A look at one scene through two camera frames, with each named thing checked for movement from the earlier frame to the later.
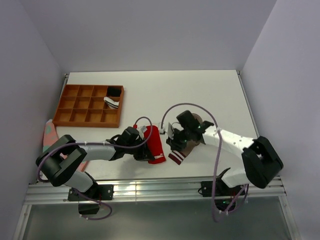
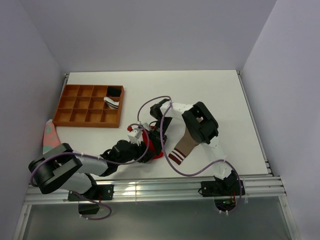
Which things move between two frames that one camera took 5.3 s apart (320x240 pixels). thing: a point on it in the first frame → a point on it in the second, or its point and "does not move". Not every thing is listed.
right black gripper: (174, 144) → (156, 138)
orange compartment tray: (84, 106) does not move
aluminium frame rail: (51, 193) does not move
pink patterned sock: (50, 135) does not move
